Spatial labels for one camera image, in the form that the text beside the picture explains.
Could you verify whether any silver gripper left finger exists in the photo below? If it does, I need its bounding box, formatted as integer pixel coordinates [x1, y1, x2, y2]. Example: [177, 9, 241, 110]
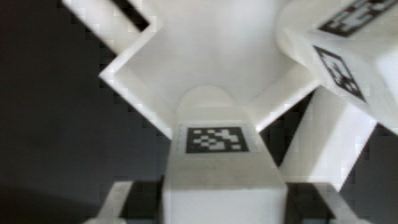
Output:
[81, 179, 167, 224]

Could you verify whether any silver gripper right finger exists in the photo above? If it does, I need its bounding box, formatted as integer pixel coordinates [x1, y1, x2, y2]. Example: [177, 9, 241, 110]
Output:
[282, 181, 375, 224]

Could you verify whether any white chair leg block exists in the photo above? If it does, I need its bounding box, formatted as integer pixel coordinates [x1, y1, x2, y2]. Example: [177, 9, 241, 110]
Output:
[161, 85, 288, 224]
[277, 0, 398, 134]

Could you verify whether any white chair seat part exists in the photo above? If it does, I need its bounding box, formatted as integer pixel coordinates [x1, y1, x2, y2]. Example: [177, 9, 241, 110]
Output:
[60, 0, 318, 135]

